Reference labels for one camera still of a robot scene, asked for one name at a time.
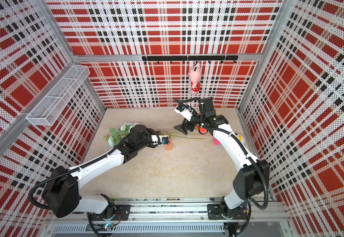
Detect orange tape dispenser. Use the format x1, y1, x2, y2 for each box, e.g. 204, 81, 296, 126
165, 143, 172, 151

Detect white rose bouquet green stems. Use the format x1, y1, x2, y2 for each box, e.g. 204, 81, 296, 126
104, 122, 203, 148

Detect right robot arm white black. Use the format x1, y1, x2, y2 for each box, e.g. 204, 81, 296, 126
174, 97, 270, 219

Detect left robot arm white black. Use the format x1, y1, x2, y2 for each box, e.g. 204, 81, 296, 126
28, 124, 170, 219

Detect orange fish plush toy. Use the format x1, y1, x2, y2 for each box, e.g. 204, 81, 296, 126
197, 126, 207, 135

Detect white blue owl plush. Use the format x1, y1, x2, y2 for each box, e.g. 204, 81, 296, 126
214, 133, 245, 145

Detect pink hanging plush toy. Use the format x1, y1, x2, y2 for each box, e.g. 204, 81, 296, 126
188, 62, 202, 95

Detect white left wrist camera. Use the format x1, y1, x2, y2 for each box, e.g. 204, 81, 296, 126
157, 135, 171, 146

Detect black hook rail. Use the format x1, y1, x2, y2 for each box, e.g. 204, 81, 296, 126
142, 55, 239, 63

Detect white wire mesh basket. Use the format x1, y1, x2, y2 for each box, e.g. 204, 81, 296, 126
26, 65, 90, 126

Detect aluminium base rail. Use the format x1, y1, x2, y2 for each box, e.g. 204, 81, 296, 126
44, 197, 295, 237

